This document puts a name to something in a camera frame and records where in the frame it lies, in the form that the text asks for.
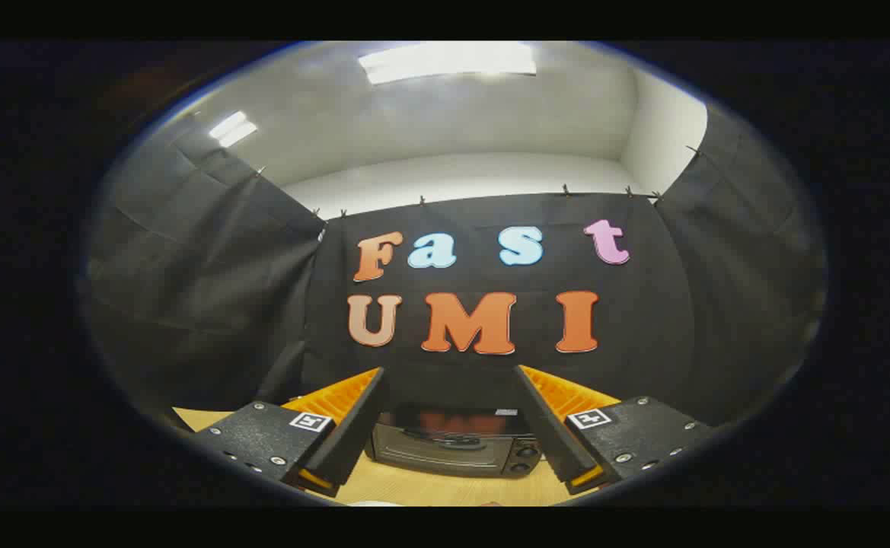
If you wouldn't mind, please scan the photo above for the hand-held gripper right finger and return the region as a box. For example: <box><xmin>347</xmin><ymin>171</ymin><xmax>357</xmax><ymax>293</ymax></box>
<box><xmin>512</xmin><ymin>365</ymin><xmax>714</xmax><ymax>496</ymax></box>

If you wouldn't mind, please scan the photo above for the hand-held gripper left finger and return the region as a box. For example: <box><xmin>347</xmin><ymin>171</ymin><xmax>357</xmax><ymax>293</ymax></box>
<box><xmin>188</xmin><ymin>367</ymin><xmax>390</xmax><ymax>499</ymax></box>

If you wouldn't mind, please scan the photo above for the black toaster oven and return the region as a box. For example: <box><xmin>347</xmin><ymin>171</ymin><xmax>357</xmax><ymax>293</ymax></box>
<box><xmin>365</xmin><ymin>406</ymin><xmax>545</xmax><ymax>480</ymax></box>

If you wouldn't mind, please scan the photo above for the large ceiling light panel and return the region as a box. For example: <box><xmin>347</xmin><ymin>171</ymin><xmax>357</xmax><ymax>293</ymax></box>
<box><xmin>359</xmin><ymin>42</ymin><xmax>538</xmax><ymax>85</ymax></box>

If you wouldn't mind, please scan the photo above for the black backdrop cloth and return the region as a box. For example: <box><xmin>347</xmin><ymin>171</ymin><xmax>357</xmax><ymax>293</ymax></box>
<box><xmin>83</xmin><ymin>103</ymin><xmax>828</xmax><ymax>429</ymax></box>

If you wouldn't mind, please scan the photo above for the small ceiling light panel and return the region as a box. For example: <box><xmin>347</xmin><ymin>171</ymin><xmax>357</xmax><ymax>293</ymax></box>
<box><xmin>209</xmin><ymin>111</ymin><xmax>259</xmax><ymax>148</ymax></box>

